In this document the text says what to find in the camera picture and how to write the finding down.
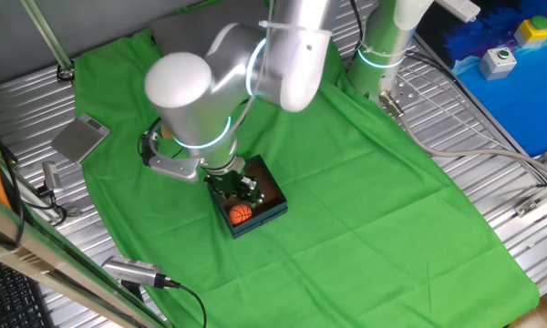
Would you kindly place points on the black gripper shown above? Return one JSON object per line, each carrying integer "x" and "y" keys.
{"x": 228, "y": 182}

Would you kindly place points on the small orange basketball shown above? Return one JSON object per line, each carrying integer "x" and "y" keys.
{"x": 240, "y": 214}

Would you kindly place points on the small wooden cube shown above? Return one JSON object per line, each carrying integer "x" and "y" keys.
{"x": 166, "y": 132}

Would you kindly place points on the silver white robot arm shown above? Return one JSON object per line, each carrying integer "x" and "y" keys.
{"x": 196, "y": 100}

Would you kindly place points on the dark green gift box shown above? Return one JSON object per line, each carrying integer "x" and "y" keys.
{"x": 273, "y": 200}

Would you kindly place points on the grey box green button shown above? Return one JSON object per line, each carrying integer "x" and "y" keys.
{"x": 497, "y": 63}

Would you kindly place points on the yellow box green button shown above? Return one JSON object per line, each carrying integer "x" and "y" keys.
{"x": 532, "y": 33}

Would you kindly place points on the green cloth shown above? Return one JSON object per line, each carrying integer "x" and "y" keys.
{"x": 346, "y": 205}

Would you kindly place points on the silver digital scale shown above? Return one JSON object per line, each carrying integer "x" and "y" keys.
{"x": 79, "y": 137}

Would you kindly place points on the black keyboard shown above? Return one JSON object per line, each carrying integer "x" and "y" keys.
{"x": 9, "y": 296}

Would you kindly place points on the white power strip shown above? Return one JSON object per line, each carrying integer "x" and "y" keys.
{"x": 460, "y": 9}

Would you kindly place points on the blue printed mat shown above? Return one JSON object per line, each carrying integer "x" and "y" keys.
{"x": 519, "y": 95}

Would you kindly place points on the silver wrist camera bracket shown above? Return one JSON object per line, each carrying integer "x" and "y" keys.
{"x": 175, "y": 167}

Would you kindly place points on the ribbed silver camera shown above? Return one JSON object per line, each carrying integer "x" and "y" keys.
{"x": 132, "y": 271}

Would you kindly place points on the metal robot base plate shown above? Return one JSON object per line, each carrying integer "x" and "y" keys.
{"x": 403, "y": 93}

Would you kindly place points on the wooden table frame bar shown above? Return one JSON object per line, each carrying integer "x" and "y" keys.
{"x": 50, "y": 269}

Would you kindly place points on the aluminium frame pole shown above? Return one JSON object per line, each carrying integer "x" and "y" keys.
{"x": 48, "y": 36}

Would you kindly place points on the aluminium profile bracket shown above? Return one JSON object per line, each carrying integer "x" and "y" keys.
{"x": 540, "y": 198}

